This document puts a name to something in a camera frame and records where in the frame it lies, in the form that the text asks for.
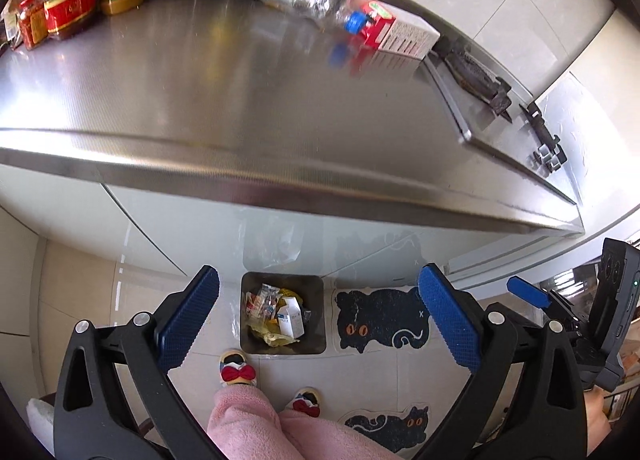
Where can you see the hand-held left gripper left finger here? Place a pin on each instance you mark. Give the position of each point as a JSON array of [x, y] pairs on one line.
[[190, 325]]

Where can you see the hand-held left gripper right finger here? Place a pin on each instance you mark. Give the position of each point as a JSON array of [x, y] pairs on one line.
[[450, 327]]

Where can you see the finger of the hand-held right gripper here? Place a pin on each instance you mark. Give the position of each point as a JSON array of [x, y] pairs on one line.
[[530, 292]]

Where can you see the grey square trash bin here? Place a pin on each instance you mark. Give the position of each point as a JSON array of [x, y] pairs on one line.
[[250, 345]]

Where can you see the clear plastic food wrapper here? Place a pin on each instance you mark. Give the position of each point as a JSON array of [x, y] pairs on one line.
[[262, 302]]

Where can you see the yellow printed paper wrapper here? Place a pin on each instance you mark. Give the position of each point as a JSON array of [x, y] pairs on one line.
[[272, 337]]

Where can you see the person's right hand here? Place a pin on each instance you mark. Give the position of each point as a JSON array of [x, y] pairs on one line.
[[596, 420]]

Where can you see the black cat floor mat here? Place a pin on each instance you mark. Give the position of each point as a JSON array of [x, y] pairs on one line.
[[385, 320], [390, 427]]

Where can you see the yellow cartoon slipper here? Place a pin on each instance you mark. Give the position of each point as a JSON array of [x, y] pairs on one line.
[[237, 370], [306, 400]]

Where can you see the white kitchen cabinet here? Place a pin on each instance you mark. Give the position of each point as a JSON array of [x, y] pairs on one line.
[[200, 230]]

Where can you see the white medicine box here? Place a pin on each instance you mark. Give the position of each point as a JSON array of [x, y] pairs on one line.
[[291, 320]]

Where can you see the stainless gas stove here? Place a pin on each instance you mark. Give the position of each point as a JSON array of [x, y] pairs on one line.
[[500, 140]]

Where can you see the pink fleece pants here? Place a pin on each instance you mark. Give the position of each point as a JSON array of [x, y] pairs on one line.
[[300, 435]]

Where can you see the black burner grate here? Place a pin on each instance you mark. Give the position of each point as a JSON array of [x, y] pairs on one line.
[[475, 77], [545, 137]]

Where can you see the red and white carton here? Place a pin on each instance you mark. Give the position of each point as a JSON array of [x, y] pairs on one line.
[[400, 30]]

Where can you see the small red-lid chili jar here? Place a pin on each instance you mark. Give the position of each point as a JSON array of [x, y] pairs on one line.
[[32, 22]]

